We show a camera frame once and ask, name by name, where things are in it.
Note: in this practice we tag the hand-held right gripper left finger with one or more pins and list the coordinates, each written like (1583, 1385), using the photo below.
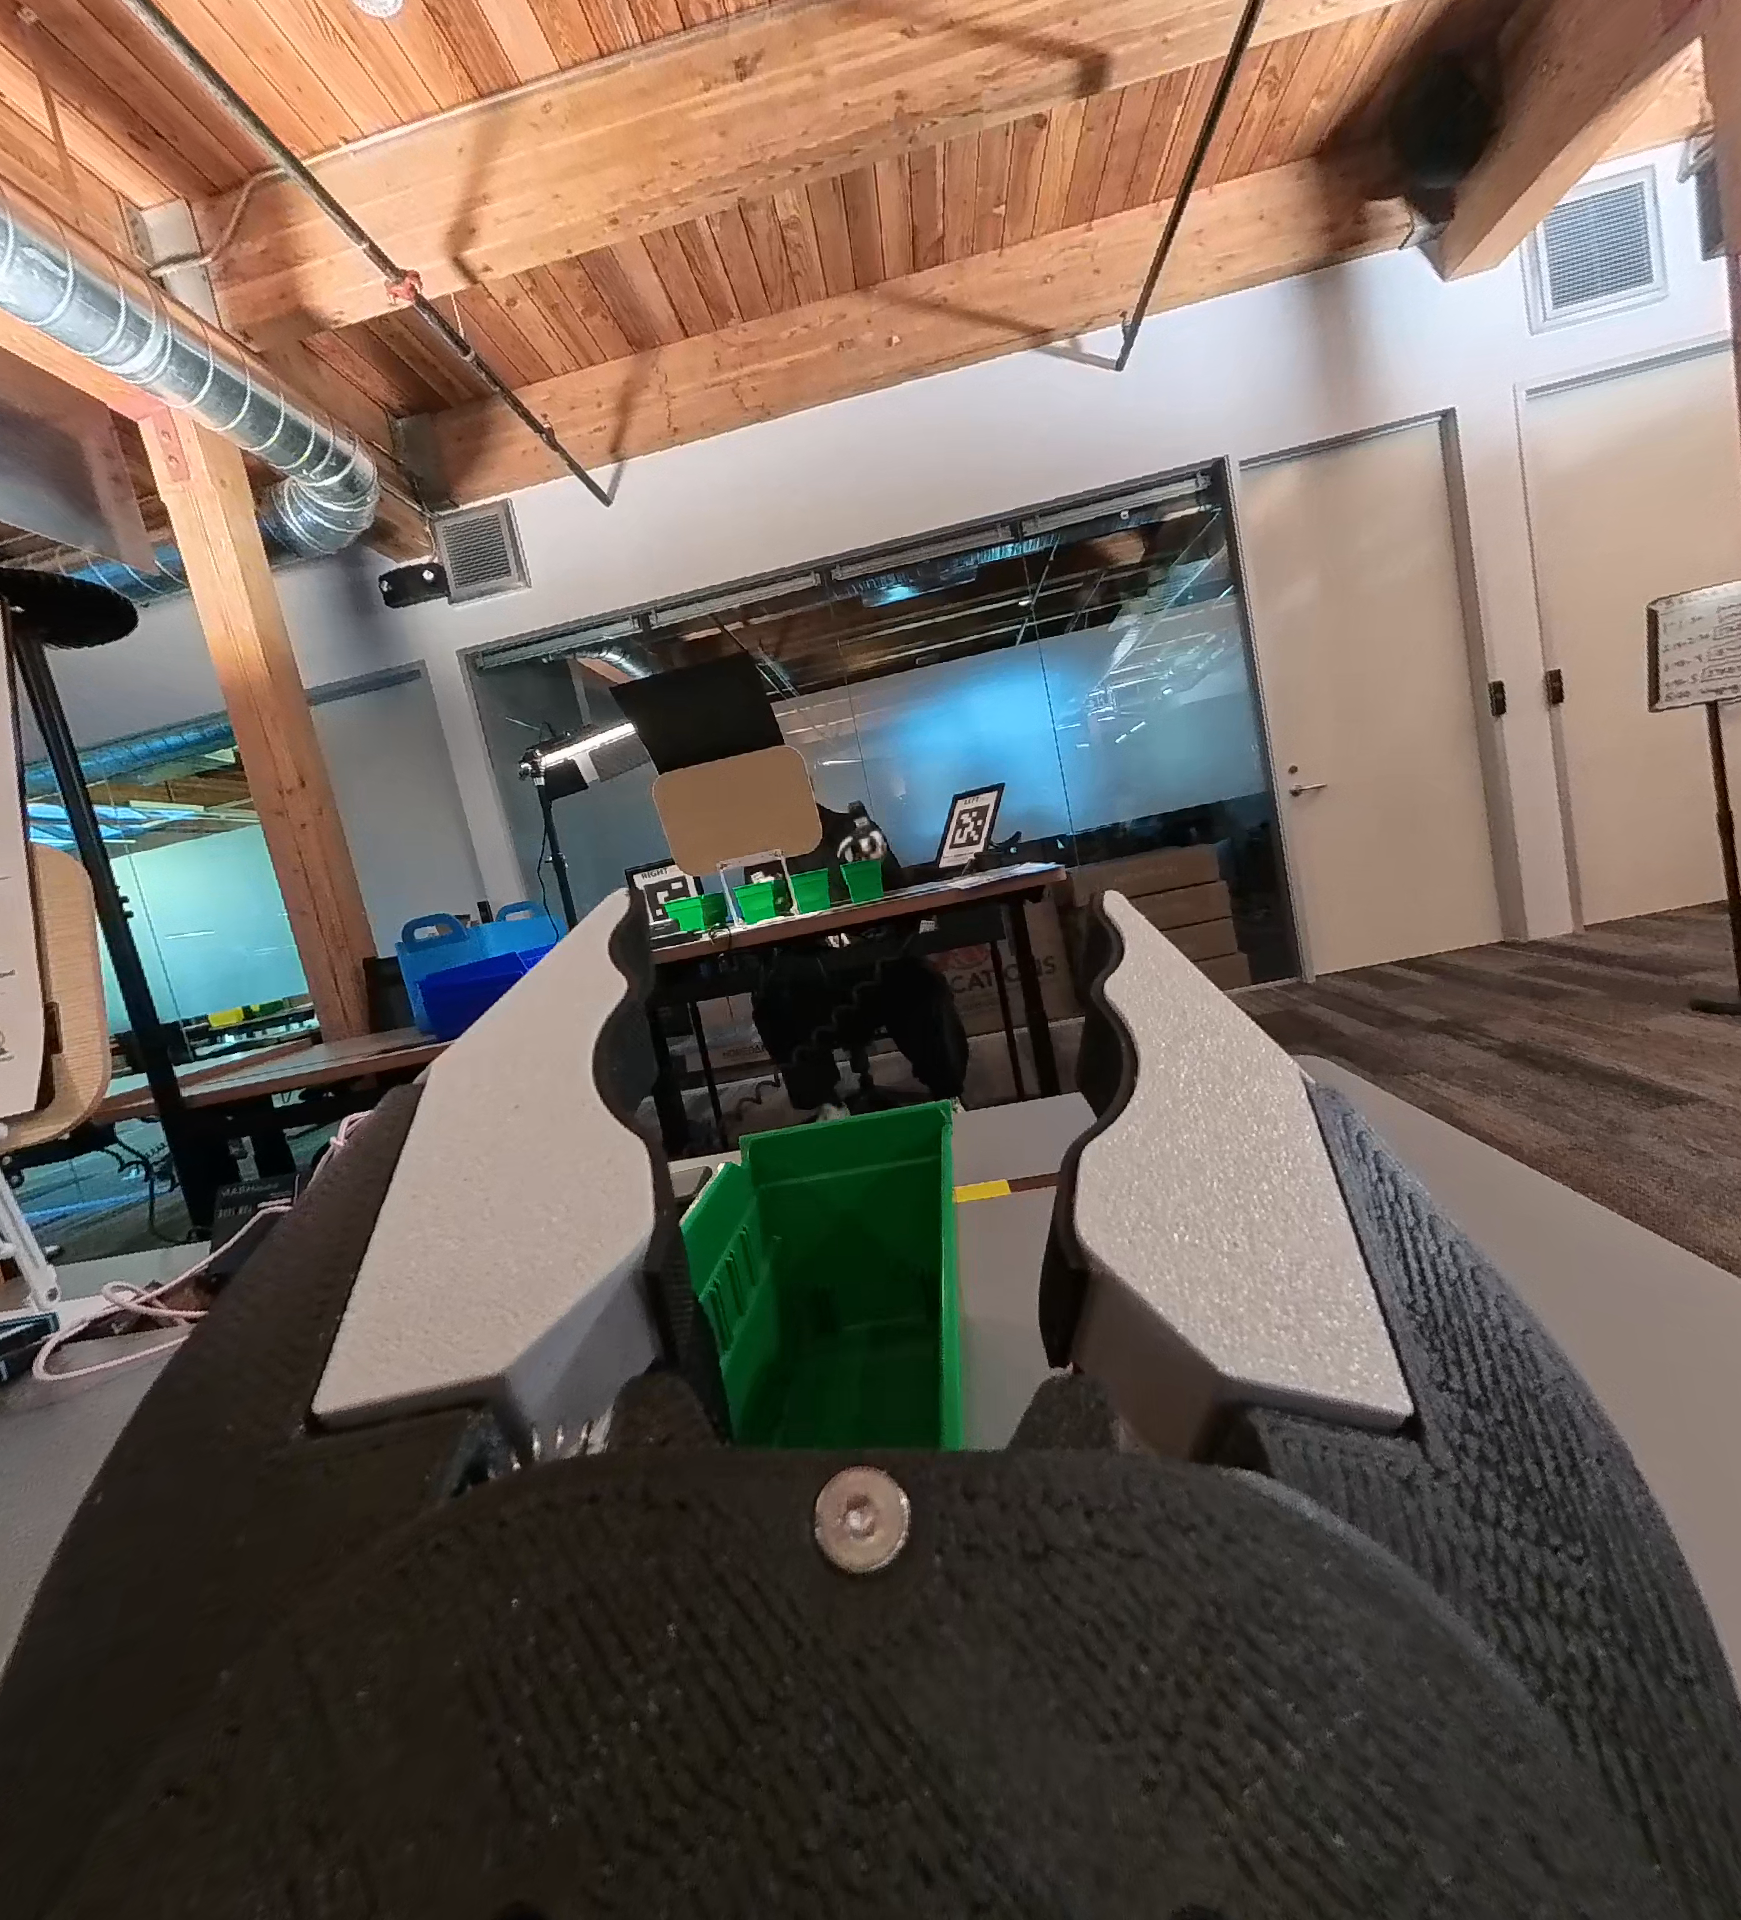
(509, 1170)

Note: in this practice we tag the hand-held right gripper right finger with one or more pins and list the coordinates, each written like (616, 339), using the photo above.
(1216, 1200)

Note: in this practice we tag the green plastic bin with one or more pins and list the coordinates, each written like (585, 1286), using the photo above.
(840, 1274)
(863, 879)
(758, 898)
(694, 911)
(810, 888)

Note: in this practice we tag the blue plastic tote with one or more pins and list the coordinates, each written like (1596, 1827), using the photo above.
(526, 924)
(444, 976)

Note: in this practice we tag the long wooden work table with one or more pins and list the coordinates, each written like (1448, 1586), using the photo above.
(286, 1058)

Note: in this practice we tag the black labelled box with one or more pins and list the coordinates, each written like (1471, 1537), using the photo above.
(256, 1222)

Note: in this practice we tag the fiducial marker sign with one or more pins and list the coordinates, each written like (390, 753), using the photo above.
(648, 881)
(971, 826)

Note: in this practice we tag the studio light on stand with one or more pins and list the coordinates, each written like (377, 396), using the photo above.
(579, 755)

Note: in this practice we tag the wooden backing board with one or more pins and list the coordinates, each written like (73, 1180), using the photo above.
(73, 991)

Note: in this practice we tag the black photo flag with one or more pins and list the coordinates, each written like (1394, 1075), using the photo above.
(698, 713)

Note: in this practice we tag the white door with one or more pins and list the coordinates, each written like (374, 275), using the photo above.
(1591, 496)
(1364, 706)

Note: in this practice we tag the whiteboard sign stand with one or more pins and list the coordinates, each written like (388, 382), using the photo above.
(1710, 645)

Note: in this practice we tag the black tripod stand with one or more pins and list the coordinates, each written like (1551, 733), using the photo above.
(15, 600)

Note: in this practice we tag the black sprinkler pipe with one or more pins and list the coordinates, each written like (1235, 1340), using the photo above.
(394, 282)

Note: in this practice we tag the black ceiling rod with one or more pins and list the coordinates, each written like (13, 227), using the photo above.
(1192, 165)

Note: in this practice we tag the wooden support post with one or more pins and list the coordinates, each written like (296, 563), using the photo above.
(263, 722)

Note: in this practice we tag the glass partition wall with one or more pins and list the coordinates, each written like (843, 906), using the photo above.
(959, 706)

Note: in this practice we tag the wall vent grille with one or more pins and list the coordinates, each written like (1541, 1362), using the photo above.
(480, 550)
(1598, 248)

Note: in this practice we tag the silver air duct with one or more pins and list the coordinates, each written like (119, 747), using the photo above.
(91, 307)

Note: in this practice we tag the black wall speaker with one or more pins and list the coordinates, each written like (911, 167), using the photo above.
(1440, 135)

